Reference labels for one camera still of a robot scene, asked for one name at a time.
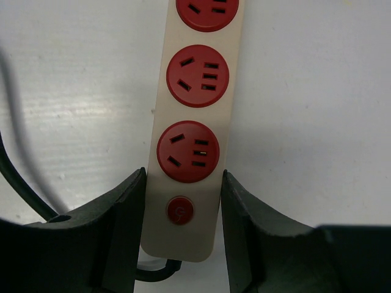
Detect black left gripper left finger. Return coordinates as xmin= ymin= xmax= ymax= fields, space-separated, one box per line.
xmin=1 ymin=168 xmax=147 ymax=292

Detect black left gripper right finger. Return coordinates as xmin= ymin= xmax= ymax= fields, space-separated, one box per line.
xmin=221 ymin=172 xmax=390 ymax=292

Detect beige power strip red sockets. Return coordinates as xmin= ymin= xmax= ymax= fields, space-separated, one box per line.
xmin=141 ymin=1 xmax=245 ymax=262

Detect black power cord with plug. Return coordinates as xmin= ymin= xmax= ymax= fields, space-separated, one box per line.
xmin=0 ymin=131 xmax=181 ymax=283

